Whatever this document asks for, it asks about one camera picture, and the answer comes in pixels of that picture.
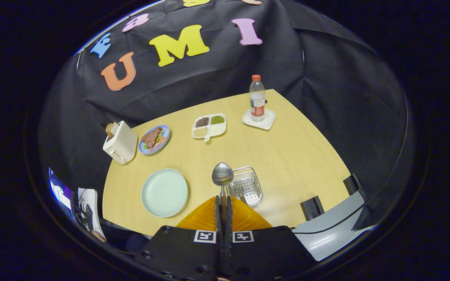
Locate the computer monitor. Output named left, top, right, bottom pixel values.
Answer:
left=49, top=169, right=75, bottom=213

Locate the white toaster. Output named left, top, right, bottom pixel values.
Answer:
left=103, top=121, right=138, bottom=165

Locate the metal wire basket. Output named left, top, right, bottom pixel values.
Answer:
left=227, top=167, right=264, bottom=207

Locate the clear water bottle red cap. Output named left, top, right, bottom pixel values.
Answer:
left=249, top=75, right=266, bottom=122

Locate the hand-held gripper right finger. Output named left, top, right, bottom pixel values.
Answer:
left=227, top=196, right=318, bottom=281

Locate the black floor cable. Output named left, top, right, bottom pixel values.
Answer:
left=293, top=201, right=366, bottom=235

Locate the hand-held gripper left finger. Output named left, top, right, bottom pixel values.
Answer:
left=133, top=196, right=225, bottom=281

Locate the mint green plate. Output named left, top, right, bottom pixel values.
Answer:
left=141, top=168, right=189, bottom=218

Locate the white divided dish with beans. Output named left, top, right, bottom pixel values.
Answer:
left=192, top=113, right=227, bottom=142

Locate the white square coaster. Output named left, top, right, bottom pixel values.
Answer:
left=242, top=108, right=277, bottom=130

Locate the black table clamp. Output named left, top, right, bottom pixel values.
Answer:
left=343, top=174, right=366, bottom=199
left=300, top=196, right=325, bottom=221

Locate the metal spoon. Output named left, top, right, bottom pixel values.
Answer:
left=212, top=162, right=234, bottom=231

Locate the blue plate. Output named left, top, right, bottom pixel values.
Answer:
left=139, top=124, right=171, bottom=156

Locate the white side table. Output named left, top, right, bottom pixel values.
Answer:
left=77, top=188, right=106, bottom=242

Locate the brown steak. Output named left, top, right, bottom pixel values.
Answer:
left=141, top=127, right=163, bottom=148

